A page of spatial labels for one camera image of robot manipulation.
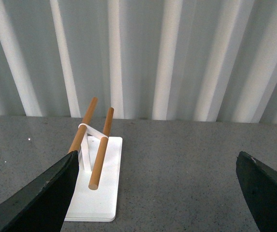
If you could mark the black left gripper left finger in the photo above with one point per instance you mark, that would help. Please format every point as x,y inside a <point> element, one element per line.
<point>41,205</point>

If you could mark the white rack with wooden rods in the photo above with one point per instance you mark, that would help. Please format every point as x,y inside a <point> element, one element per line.
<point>99,155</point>

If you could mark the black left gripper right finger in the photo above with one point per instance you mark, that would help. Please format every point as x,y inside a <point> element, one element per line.
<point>258,183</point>

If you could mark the white pleated curtain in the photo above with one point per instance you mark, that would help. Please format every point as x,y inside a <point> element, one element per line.
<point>201,60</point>

